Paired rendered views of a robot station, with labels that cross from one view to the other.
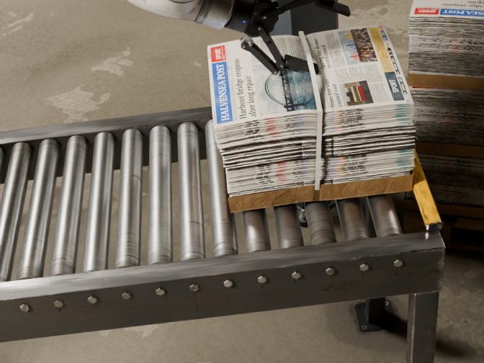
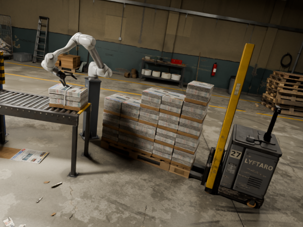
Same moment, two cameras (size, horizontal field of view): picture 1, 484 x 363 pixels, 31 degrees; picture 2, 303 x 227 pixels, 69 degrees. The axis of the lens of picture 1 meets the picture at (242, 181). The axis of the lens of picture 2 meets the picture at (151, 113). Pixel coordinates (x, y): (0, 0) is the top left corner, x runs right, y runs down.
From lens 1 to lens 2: 1.63 m
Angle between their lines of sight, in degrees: 21
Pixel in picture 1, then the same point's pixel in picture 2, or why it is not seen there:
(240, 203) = (51, 105)
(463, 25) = (112, 101)
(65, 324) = (12, 113)
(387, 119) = (75, 95)
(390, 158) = (76, 103)
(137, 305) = (25, 113)
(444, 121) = (108, 120)
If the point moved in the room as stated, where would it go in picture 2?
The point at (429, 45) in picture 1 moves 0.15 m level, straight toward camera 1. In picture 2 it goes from (107, 104) to (102, 106)
